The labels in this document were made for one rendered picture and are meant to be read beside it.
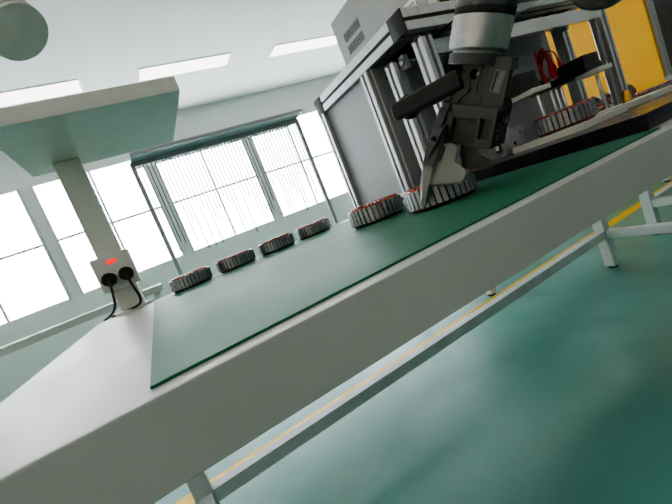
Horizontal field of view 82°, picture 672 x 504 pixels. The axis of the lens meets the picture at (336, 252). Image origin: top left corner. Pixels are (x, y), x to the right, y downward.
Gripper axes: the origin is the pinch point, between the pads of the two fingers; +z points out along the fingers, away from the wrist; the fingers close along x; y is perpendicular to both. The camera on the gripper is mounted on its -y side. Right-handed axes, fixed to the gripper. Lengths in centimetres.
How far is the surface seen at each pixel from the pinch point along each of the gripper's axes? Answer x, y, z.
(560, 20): 63, 0, -31
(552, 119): 29.9, 9.0, -10.5
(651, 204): 209, 44, 42
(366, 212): 1.1, -13.8, 6.4
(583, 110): 31.4, 13.5, -12.4
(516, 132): 41.6, 0.7, -6.1
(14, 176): 113, -670, 137
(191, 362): -47.6, 3.5, -0.6
